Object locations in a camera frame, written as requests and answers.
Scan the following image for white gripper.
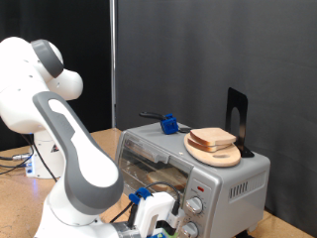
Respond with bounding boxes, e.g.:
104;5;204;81
133;191;181;238

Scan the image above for silver oven knob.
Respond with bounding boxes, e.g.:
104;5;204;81
180;221;200;238
185;196;204;215

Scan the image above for metal spatula with blue block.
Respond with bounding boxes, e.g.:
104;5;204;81
138;111;193;136

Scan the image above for silver toaster oven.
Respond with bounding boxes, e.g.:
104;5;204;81
113;119;271;238

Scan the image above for wooden cutting board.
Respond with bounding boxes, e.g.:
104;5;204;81
183;132;242;169

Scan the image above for small black object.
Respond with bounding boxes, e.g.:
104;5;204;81
235;230;255;238

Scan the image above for black metal bookend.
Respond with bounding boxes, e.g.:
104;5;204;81
225;86;256;159

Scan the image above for vertical metal pole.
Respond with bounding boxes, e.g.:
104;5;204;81
109;0;118;129

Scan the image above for grey backdrop cloth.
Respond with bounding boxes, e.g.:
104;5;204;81
115;0;317;237

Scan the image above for black curtain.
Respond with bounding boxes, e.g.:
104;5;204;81
0;0;113;153

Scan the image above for wrist camera on blue mount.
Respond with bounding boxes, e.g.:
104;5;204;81
147;207;186;238

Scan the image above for wire oven rack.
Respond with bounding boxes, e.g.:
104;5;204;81
119;155;190;206

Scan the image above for cable with silver connector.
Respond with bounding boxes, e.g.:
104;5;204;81
0;152;33;163

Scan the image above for black base cable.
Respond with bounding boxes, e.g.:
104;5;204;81
0;163;28;170

